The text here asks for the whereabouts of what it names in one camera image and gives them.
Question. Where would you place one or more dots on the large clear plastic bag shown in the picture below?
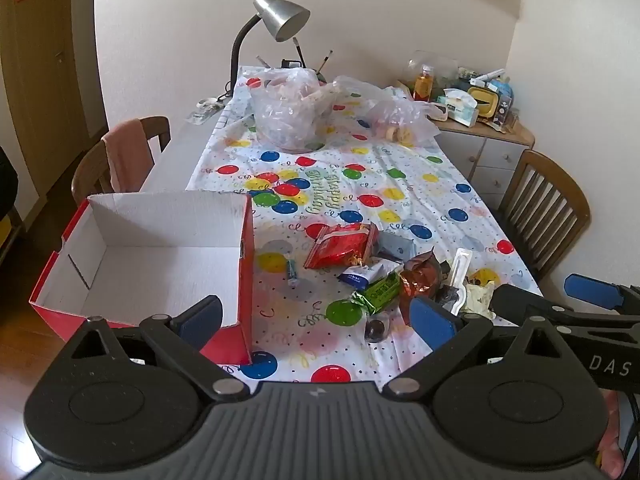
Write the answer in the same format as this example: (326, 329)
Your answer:
(285, 110)

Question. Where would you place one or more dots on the glass jar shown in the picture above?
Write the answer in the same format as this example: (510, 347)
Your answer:
(442, 65)

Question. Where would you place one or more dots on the yellow container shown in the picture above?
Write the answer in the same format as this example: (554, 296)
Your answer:
(484, 102)

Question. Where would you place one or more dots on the red cardboard box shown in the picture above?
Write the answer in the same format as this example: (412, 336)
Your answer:
(150, 260)

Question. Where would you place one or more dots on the small black device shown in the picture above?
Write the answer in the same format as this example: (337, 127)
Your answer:
(292, 63)

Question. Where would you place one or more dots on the silver desk lamp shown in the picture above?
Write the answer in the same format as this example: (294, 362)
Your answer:
(280, 15)

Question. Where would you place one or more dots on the wooden chair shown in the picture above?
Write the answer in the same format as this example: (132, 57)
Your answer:
(85, 175)
(545, 195)

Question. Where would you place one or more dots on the white drawer cabinet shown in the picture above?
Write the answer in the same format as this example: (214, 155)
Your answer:
(490, 155)

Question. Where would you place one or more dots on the paintbrush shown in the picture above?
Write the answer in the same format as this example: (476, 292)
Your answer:
(299, 52)
(326, 60)

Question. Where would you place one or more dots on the white and blue snack packet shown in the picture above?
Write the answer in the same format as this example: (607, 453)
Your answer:
(365, 274)

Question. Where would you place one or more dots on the clear plastic packet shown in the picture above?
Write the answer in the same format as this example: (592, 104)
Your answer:
(460, 265)

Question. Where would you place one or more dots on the pink clothing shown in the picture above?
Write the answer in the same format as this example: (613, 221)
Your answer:
(615, 440)

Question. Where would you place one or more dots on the orange bottle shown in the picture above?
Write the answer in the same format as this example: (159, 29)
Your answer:
(423, 85)

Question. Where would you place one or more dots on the wooden door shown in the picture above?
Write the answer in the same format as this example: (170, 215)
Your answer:
(40, 85)

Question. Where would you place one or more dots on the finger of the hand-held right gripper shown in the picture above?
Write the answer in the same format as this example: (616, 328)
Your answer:
(520, 302)
(592, 290)

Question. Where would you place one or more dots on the black bag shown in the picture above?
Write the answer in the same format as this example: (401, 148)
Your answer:
(7, 180)

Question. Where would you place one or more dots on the tissue box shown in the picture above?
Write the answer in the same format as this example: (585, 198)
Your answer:
(460, 107)

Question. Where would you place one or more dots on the red snack bag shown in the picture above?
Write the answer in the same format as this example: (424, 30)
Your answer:
(335, 250)

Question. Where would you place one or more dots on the dark brown candy packet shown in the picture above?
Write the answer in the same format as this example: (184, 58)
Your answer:
(448, 296)

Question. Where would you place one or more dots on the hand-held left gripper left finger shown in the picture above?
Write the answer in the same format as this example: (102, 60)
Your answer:
(200, 317)

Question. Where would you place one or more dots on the brown orange snack bag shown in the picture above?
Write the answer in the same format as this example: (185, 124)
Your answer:
(420, 280)

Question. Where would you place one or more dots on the clear plastic bag with cookies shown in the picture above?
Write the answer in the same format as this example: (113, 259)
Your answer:
(395, 115)

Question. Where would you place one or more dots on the balloon print tablecloth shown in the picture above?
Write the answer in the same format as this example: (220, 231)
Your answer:
(350, 180)

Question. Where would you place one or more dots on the pink towel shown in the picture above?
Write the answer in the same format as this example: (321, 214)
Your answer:
(127, 155)

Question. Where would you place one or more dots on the dark round candy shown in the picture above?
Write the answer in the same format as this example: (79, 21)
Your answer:
(377, 330)

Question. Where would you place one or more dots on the light blue snack packet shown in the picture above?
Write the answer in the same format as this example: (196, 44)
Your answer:
(397, 247)

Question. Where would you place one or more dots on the green snack packet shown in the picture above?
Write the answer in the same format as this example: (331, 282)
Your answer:
(377, 292)

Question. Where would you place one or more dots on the cream snack packet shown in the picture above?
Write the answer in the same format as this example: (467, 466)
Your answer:
(475, 301)

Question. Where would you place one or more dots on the black and yellow snack packet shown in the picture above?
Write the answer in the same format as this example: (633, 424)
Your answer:
(484, 276)

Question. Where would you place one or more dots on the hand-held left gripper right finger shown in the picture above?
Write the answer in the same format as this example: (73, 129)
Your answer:
(432, 320)

